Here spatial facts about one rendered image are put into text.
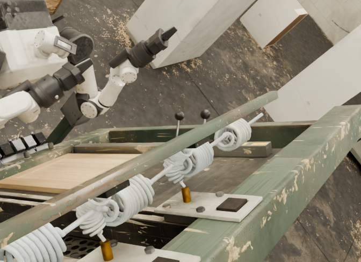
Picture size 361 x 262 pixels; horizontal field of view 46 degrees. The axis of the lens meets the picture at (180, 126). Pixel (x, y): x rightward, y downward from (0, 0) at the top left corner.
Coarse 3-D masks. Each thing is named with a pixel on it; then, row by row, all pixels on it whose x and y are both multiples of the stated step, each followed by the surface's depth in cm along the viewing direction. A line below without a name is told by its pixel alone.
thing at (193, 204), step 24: (192, 144) 75; (0, 192) 128; (192, 192) 89; (216, 192) 84; (0, 216) 121; (72, 216) 102; (144, 216) 90; (168, 216) 85; (192, 216) 78; (216, 216) 75; (240, 216) 73; (120, 240) 94; (144, 240) 90; (168, 240) 86
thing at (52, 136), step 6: (66, 120) 225; (60, 126) 229; (66, 126) 226; (54, 132) 233; (60, 132) 230; (66, 132) 231; (48, 138) 238; (54, 138) 235; (60, 138) 234; (54, 144) 237
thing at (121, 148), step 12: (84, 144) 194; (96, 144) 190; (108, 144) 185; (120, 144) 181; (132, 144) 177; (144, 144) 173; (156, 144) 169; (264, 144) 141; (228, 156) 149; (240, 156) 146; (252, 156) 144; (264, 156) 141
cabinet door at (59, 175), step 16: (64, 160) 181; (80, 160) 176; (96, 160) 171; (112, 160) 166; (128, 160) 161; (16, 176) 166; (32, 176) 163; (48, 176) 159; (64, 176) 155; (80, 176) 151
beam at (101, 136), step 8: (104, 128) 222; (112, 128) 218; (80, 136) 211; (88, 136) 207; (96, 136) 207; (104, 136) 211; (56, 144) 201; (64, 144) 197; (72, 144) 195; (40, 152) 188; (48, 152) 185; (56, 152) 187; (64, 152) 191; (72, 152) 194; (16, 160) 182; (24, 160) 179; (32, 160) 177; (40, 160) 180; (48, 160) 183; (8, 168) 169; (16, 168) 171; (24, 168) 174; (0, 176) 165; (8, 176) 168
